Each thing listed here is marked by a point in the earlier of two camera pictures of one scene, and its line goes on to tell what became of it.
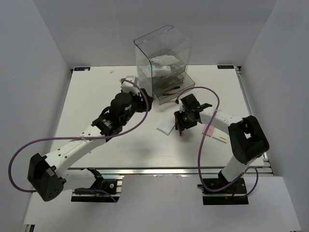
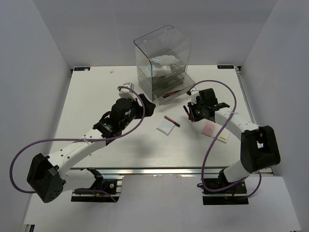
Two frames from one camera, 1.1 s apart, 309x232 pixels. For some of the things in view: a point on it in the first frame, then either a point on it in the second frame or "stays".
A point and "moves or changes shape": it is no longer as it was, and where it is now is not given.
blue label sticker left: [81, 68] stays
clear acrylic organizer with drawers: [162, 59] stays
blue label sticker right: [225, 66] stays
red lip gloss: [173, 88] moves or changes shape
